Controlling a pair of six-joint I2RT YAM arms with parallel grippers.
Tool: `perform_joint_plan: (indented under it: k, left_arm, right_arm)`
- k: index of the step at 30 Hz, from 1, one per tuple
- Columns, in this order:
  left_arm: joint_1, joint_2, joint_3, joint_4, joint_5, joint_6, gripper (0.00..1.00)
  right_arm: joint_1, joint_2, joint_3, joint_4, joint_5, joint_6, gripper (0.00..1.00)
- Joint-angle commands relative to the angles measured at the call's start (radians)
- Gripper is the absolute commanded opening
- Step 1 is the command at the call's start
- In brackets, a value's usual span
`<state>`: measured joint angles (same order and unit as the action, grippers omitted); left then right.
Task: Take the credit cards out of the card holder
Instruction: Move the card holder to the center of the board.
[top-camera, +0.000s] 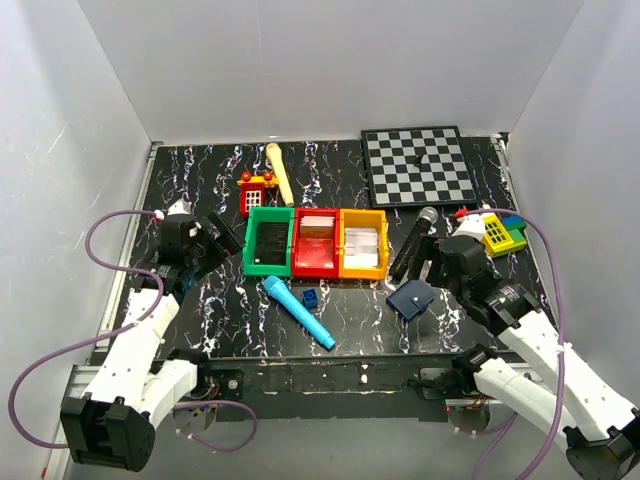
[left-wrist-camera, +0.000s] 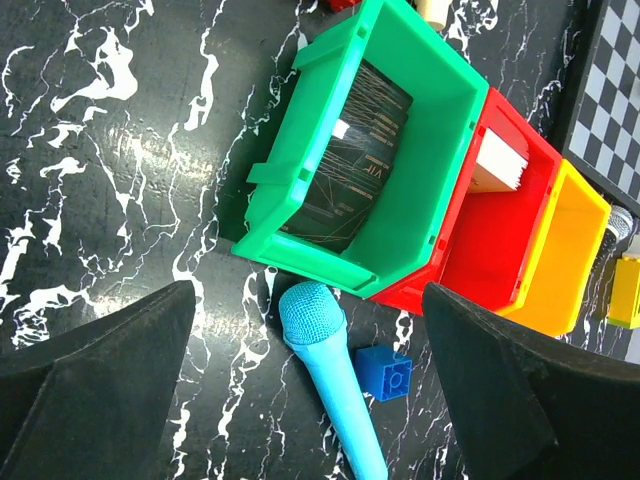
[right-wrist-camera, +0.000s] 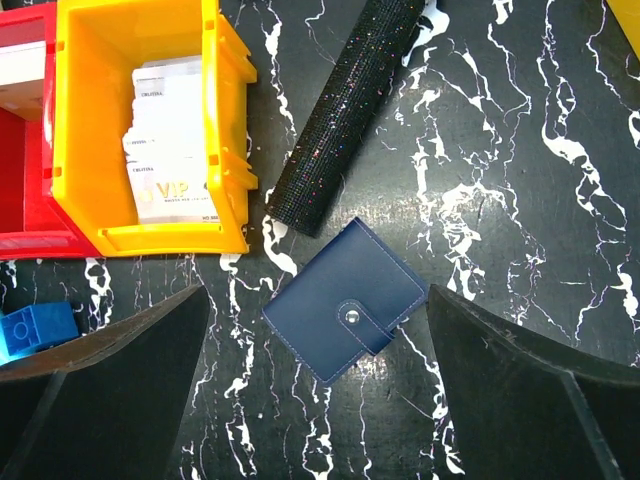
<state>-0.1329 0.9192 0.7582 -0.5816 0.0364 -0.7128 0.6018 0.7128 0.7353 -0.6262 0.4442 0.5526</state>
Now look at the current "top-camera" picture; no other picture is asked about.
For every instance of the yellow plastic bin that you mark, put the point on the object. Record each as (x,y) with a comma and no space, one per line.
(365,218)

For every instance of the black cards in green bin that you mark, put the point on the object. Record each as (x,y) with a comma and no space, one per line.
(271,243)

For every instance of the white cards in yellow bin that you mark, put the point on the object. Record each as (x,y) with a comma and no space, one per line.
(361,247)

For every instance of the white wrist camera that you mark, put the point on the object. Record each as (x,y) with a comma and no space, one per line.
(179,207)
(472,225)

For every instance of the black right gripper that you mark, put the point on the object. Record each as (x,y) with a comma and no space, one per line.
(427,259)

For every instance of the black grey chessboard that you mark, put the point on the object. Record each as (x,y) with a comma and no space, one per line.
(395,181)

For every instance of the red plastic bin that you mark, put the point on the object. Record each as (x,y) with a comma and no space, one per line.
(301,272)

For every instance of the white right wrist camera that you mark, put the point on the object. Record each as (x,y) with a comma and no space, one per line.
(472,225)

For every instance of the small blue toy brick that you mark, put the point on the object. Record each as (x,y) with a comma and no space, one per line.
(310,298)

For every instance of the black toy microphone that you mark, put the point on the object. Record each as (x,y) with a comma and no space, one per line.
(426,218)

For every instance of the light blue toy microphone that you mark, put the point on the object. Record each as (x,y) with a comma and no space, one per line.
(277,289)

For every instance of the red toy brick house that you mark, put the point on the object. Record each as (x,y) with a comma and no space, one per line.
(253,189)

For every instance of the green plastic bin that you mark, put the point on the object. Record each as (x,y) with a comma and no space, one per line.
(267,214)

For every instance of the yellow green toy brick house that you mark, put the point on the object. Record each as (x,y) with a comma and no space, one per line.
(503,236)

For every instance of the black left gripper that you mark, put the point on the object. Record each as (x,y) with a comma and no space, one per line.
(215,240)

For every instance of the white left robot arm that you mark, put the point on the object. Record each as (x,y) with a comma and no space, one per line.
(114,422)

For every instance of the navy blue card holder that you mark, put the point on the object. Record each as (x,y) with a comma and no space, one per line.
(411,299)

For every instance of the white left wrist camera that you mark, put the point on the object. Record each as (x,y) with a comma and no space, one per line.
(179,207)

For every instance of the cards in red bin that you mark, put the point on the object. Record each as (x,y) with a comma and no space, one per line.
(315,244)

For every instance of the cream toy microphone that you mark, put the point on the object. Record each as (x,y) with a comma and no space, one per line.
(274,155)

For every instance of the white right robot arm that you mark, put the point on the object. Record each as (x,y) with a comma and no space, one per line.
(597,427)

